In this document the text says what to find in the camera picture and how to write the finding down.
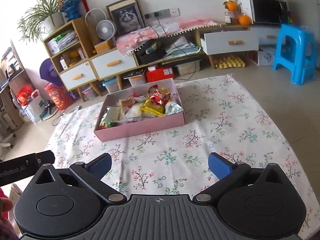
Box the green cartoon girl snack packet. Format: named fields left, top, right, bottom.
left=99, top=121, right=117, bottom=129

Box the silver green snack packet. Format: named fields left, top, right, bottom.
left=101, top=106, right=127, bottom=123

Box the white snack packet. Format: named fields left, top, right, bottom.
left=125, top=103, right=143, bottom=122

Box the tan biscuit packet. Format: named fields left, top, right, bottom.
left=118, top=96, right=136, bottom=108

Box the person's left hand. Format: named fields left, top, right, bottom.
left=1, top=197, right=14, bottom=218

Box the white office chair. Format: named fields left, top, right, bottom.
left=0, top=119, right=16, bottom=161

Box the floral tablecloth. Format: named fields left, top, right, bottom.
left=47, top=75, right=319, bottom=239

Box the red festive gift bag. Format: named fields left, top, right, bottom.
left=44, top=83, right=73, bottom=111

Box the purple hat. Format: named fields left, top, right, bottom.
left=40, top=59, right=63, bottom=87

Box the pink cardboard box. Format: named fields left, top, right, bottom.
left=94, top=79, right=185, bottom=141

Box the yellow snack packet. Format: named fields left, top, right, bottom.
left=140, top=99, right=165, bottom=117

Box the clear storage bin blue lid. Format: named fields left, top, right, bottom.
left=103, top=77, right=119, bottom=94

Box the wooden TV cabinet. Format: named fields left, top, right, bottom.
left=43, top=18, right=280, bottom=91

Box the red snack packet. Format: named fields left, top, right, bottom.
left=147, top=85, right=171, bottom=106

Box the yellow egg tray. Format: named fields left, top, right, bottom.
left=214, top=55, right=246, bottom=69

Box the red box under cabinet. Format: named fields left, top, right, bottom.
left=146, top=67, right=174, bottom=82

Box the white patterned box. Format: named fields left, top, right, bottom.
left=252, top=46, right=276, bottom=67

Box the pink cloth cover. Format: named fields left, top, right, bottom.
left=116, top=17, right=221, bottom=56

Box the white desk fan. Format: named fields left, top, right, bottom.
left=96, top=20, right=117, bottom=41

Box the potted spider plant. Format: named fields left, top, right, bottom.
left=18, top=0, right=64, bottom=42

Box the blue plastic stool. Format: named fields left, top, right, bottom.
left=272, top=24, right=317, bottom=86

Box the blue Stitch plush toy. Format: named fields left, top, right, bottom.
left=60, top=0, right=81, bottom=22

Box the lower orange fruit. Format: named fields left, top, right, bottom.
left=239, top=14, right=252, bottom=26

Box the orange fruit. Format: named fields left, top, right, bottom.
left=223, top=0, right=238, bottom=11
left=239, top=14, right=252, bottom=26

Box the framed cat picture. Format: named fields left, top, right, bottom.
left=106, top=0, right=145, bottom=36

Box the black microwave oven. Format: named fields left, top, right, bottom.
left=236, top=0, right=289, bottom=24

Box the upper orange fruit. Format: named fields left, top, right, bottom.
left=223, top=0, right=238, bottom=11

